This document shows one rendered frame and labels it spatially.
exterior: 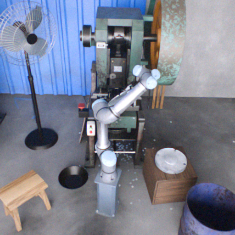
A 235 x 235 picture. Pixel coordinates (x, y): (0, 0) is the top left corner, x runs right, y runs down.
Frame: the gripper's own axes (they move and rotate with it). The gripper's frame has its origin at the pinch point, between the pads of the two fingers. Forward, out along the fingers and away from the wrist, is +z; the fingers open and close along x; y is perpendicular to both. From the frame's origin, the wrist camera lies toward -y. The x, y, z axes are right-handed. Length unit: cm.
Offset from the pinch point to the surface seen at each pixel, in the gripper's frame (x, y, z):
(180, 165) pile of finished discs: 83, -15, 9
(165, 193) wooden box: 98, 4, 26
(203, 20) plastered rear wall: -18, -187, 2
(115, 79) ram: -13.8, -18.3, 22.8
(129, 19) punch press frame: -48, -29, -17
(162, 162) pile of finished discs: 73, -7, 19
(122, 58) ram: -26.1, -23.9, 7.5
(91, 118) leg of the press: 4, 8, 52
